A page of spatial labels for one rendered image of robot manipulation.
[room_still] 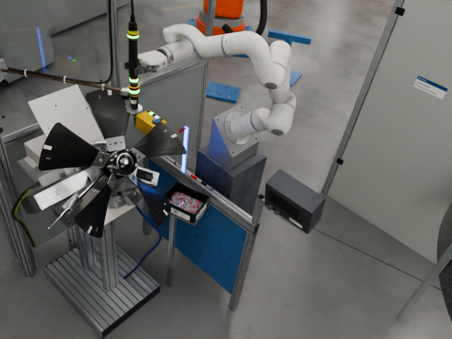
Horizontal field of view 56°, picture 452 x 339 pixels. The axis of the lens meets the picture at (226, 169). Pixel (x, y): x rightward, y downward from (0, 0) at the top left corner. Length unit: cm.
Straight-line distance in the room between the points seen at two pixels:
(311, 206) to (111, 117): 100
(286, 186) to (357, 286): 153
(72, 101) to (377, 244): 254
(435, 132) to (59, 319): 271
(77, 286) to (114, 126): 127
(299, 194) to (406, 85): 146
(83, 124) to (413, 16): 208
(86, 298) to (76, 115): 122
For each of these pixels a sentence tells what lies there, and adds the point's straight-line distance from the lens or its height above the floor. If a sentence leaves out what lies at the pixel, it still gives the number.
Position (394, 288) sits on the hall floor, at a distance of 346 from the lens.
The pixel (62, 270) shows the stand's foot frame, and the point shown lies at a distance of 306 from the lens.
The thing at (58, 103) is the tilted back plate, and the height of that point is 132.
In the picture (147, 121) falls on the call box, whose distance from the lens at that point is 251.
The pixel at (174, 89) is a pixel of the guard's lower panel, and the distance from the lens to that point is 325.
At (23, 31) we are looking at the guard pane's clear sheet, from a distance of 239.
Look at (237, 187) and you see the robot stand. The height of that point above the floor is 81.
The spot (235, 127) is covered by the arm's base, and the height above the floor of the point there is 116.
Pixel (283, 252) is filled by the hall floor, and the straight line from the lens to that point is 332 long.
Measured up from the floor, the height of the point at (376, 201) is 23.
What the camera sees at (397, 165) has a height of 63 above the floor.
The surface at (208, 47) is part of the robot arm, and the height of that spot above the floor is 174.
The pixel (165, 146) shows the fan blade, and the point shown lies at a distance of 216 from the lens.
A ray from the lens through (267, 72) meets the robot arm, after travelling 178.
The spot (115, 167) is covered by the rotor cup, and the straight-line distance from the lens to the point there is 199.
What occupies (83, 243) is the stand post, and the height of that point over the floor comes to 35.
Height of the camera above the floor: 255
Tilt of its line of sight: 41 degrees down
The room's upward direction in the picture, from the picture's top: 10 degrees clockwise
